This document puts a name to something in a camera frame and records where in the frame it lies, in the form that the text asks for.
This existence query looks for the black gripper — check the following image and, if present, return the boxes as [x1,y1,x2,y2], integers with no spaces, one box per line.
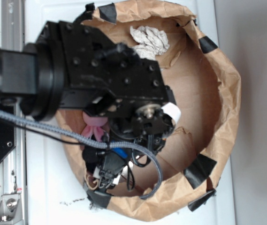
[59,22,175,193]

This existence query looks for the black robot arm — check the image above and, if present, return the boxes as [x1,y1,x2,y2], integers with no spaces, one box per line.
[0,22,181,195]

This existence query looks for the pink plush toy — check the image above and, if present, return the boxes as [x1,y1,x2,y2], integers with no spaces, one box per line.
[81,112,108,142]

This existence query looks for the crumpled white paper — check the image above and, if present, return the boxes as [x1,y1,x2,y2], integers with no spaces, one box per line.
[130,26,170,60]

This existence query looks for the brown paper bag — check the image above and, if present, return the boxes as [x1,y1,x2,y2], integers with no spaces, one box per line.
[55,0,242,222]

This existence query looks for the aluminium rail frame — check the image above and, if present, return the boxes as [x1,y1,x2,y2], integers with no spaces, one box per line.
[0,0,28,225]

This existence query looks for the silver corner bracket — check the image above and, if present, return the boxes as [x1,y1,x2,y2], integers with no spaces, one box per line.
[0,194,23,225]

